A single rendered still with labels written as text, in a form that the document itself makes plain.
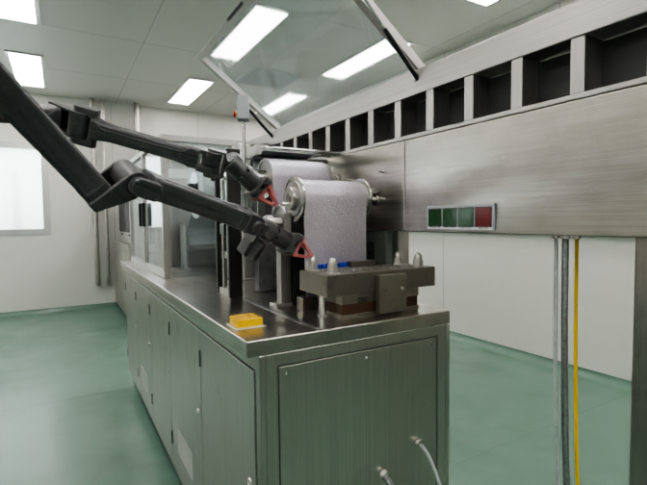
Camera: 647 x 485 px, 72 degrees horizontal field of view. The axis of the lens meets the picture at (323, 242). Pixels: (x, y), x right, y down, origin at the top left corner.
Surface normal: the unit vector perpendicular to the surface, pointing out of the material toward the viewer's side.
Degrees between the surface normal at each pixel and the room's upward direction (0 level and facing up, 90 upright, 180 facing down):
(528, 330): 90
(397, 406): 90
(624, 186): 90
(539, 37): 90
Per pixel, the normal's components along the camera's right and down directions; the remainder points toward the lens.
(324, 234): 0.51, 0.04
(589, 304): -0.86, 0.04
